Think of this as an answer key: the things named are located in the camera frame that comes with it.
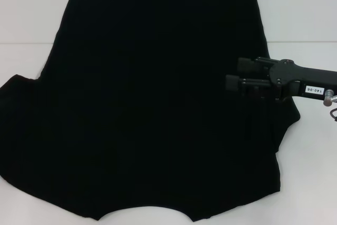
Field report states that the black t-shirt with white print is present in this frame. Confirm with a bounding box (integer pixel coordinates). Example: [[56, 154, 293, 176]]
[[0, 0, 302, 222]]

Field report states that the right gripper cable silver plug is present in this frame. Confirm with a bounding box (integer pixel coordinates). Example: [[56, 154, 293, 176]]
[[323, 90, 337, 123]]

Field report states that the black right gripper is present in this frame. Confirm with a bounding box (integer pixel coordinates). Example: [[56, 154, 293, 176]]
[[225, 56, 337, 103]]

